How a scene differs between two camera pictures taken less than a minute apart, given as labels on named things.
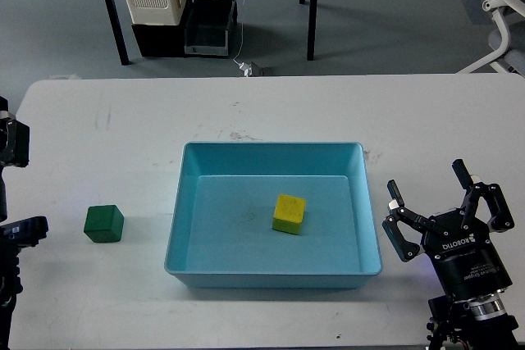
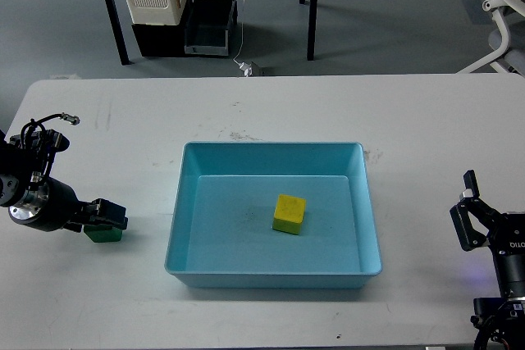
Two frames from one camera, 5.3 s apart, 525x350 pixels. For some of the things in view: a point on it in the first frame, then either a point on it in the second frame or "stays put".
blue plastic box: x=223 y=234 stays put
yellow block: x=289 y=213 stays put
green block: x=103 y=223 stays put
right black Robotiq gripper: x=461 y=247 to x=506 y=238
